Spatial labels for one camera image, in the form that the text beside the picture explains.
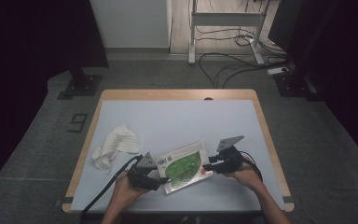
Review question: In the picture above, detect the person's left hand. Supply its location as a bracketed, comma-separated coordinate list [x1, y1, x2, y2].
[115, 172, 150, 204]

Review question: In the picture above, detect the long black floor cable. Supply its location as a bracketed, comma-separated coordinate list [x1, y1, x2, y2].
[198, 52, 290, 90]

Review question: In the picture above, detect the right hand-held gripper cable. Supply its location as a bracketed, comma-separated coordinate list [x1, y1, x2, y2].
[241, 151, 264, 183]

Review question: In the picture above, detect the hand-held gripper cable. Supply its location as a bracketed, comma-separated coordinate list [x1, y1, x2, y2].
[241, 151, 264, 183]
[80, 155, 144, 217]

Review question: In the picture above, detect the dark curtain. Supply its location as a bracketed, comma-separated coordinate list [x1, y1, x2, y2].
[268, 0, 358, 171]
[0, 0, 110, 200]

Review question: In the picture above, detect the white waffle cloth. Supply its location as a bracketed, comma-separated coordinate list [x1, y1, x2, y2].
[91, 124, 142, 175]

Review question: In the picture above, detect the white metal desk frame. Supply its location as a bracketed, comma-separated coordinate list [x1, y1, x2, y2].
[187, 0, 273, 65]

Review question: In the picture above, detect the wooden table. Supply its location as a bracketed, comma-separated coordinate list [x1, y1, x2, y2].
[62, 89, 296, 214]

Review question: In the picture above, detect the bundle of black cables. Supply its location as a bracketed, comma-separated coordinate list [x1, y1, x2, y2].
[194, 26, 288, 59]

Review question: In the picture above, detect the white cabinet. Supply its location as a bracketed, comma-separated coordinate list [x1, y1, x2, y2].
[89, 0, 172, 49]

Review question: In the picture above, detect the white power strip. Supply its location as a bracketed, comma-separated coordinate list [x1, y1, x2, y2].
[267, 65, 290, 77]

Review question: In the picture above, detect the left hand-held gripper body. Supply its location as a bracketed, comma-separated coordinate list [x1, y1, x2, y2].
[127, 151, 162, 191]

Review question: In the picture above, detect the left hand-held gripper cable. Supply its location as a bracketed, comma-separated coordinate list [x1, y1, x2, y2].
[80, 155, 144, 217]

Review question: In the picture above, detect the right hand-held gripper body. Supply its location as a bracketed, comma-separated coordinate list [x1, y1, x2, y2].
[216, 135, 245, 174]

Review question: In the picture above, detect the white caterpillar picture book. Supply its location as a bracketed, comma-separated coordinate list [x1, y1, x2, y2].
[156, 141, 214, 195]

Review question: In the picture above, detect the black stand base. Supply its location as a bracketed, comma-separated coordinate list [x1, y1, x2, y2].
[56, 66, 103, 101]
[273, 69, 323, 102]

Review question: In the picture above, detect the person's right hand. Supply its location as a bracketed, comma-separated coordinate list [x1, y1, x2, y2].
[223, 161, 264, 191]

